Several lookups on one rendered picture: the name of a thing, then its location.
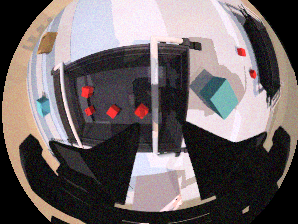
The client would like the small orange-brown open box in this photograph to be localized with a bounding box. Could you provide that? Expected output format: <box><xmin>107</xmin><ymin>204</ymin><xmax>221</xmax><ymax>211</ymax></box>
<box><xmin>37</xmin><ymin>31</ymin><xmax>57</xmax><ymax>55</ymax></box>

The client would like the small red block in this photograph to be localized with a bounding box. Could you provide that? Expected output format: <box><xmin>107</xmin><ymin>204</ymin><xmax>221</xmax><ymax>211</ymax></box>
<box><xmin>250</xmin><ymin>69</ymin><xmax>257</xmax><ymax>79</ymax></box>
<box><xmin>81</xmin><ymin>85</ymin><xmax>93</xmax><ymax>99</ymax></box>
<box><xmin>134</xmin><ymin>103</ymin><xmax>149</xmax><ymax>119</ymax></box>

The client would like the light blue cube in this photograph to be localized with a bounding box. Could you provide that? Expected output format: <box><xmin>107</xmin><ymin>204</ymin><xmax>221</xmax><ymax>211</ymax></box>
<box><xmin>200</xmin><ymin>76</ymin><xmax>238</xmax><ymax>120</ymax></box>
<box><xmin>36</xmin><ymin>97</ymin><xmax>51</xmax><ymax>117</ymax></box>

